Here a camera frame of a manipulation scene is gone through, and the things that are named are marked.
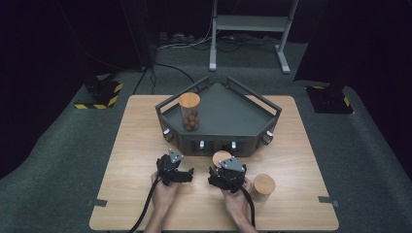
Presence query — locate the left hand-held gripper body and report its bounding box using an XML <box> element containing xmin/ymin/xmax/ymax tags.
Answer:
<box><xmin>155</xmin><ymin>148</ymin><xmax>185</xmax><ymax>187</ymax></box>

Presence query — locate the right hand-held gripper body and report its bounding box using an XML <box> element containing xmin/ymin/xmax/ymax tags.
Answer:
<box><xmin>213</xmin><ymin>156</ymin><xmax>249</xmax><ymax>194</ymax></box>

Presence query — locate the person's left hand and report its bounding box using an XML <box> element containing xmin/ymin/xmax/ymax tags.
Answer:
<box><xmin>150</xmin><ymin>171</ymin><xmax>182</xmax><ymax>212</ymax></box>

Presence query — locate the person's right hand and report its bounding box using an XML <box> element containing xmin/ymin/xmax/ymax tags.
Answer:
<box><xmin>221</xmin><ymin>177</ymin><xmax>254</xmax><ymax>216</ymax></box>

